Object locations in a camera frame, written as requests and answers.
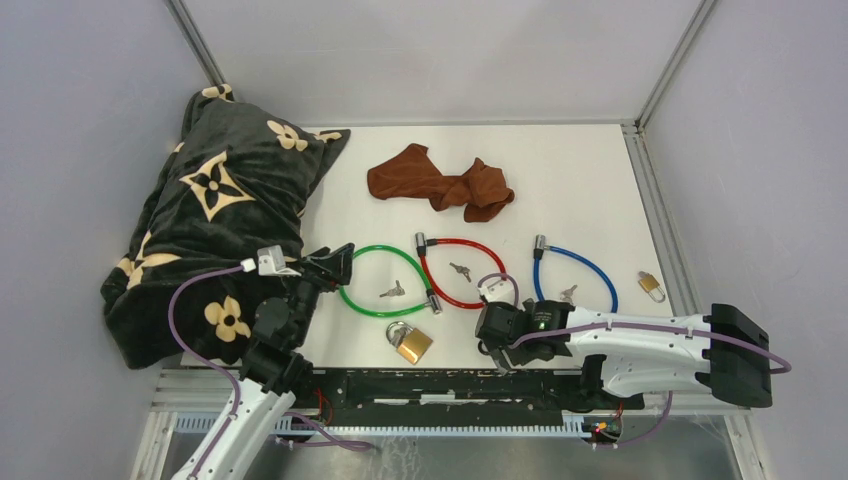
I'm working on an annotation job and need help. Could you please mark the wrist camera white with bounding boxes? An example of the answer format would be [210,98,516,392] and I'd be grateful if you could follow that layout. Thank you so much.
[478,275,516,305]
[256,245,301,277]

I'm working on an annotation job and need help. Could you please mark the green cable lock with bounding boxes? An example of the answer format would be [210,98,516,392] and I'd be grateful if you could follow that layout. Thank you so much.
[338,244,444,319]

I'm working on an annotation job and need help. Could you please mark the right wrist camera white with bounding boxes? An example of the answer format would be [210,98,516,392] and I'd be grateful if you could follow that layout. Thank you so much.
[478,275,516,305]

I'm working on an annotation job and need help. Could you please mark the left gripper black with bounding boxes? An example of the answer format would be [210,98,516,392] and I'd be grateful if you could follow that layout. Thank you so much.
[276,241,353,344]

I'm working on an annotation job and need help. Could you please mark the blue lock keys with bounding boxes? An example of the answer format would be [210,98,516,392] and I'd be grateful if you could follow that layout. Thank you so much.
[560,285,578,304]

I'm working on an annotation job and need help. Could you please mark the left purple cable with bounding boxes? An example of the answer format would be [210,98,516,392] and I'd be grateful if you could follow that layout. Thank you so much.
[167,259,256,480]

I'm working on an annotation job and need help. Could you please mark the small brass padlock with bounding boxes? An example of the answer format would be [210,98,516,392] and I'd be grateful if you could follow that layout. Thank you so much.
[638,271,667,303]

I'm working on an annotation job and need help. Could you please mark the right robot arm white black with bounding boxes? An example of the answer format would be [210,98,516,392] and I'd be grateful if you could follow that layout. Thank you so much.
[475,300,788,408]

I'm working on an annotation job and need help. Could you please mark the blue cable lock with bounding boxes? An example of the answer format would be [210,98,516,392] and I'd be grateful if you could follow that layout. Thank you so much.
[532,234,619,313]

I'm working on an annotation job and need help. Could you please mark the red lock keys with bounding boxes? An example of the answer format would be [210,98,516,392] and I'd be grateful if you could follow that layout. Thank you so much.
[449,262,472,283]

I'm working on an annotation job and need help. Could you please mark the green lock keys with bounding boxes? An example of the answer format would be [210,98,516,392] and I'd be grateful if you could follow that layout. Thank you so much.
[379,280,406,298]

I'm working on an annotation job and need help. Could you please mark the black floral blanket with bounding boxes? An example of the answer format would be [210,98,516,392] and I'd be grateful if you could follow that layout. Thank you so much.
[100,84,351,370]

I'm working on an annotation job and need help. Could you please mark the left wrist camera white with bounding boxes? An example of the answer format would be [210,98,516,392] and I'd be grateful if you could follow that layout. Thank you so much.
[256,245,301,277]

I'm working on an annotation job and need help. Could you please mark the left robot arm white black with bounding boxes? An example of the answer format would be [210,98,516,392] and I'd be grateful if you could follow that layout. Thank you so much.
[168,243,355,479]

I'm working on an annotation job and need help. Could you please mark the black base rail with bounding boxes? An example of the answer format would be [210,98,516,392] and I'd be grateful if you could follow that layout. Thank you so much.
[294,368,645,427]

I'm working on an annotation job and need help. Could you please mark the red cable lock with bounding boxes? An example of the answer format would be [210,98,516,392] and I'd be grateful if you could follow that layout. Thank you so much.
[414,232,507,310]

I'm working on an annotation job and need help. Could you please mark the brown cloth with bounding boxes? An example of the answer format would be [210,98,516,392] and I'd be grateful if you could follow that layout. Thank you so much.
[367,143,515,223]

